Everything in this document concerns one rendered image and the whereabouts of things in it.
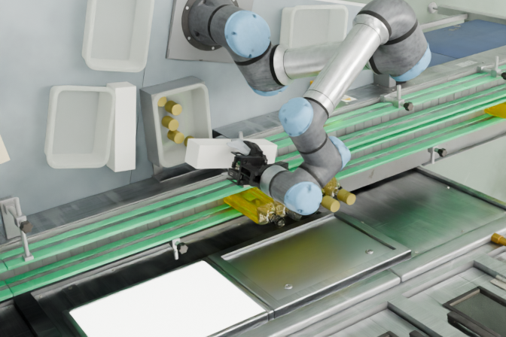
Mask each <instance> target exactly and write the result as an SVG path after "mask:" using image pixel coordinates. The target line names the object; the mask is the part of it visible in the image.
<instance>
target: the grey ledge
mask: <svg viewBox="0 0 506 337"><path fill-rule="evenodd" d="M504 137H506V121H503V122H500V123H497V124H495V125H492V126H488V127H486V128H484V129H480V130H478V131H476V132H472V133H469V134H467V135H463V136H461V137H458V138H455V139H453V140H450V141H447V142H444V143H442V144H438V148H439V149H442V148H444V149H446V150H447V155H446V156H444V157H441V156H439V154H438V153H435V154H434V163H436V162H440V161H442V160H444V159H448V158H450V157H452V156H455V155H458V154H460V153H464V152H466V151H468V150H472V149H474V148H476V147H479V146H482V145H485V144H488V143H490V142H493V141H496V140H499V139H500V138H504ZM420 165H422V166H424V167H426V166H428V165H431V153H429V152H428V149H425V150H421V151H419V152H416V153H413V154H410V155H408V156H405V157H402V158H400V159H397V160H394V161H391V162H387V163H386V164H383V165H379V166H377V167H375V168H371V169H368V170H366V171H364V172H360V173H358V174H355V175H352V176H349V177H347V178H344V179H341V180H339V182H340V186H341V187H342V188H343V189H345V190H347V191H349V192H350V191H353V190H356V189H358V188H361V187H364V186H367V185H368V184H372V183H374V182H377V181H381V180H382V179H385V178H388V177H391V176H393V175H396V174H399V173H402V172H405V171H407V170H409V169H413V168H415V167H417V166H420Z"/></svg>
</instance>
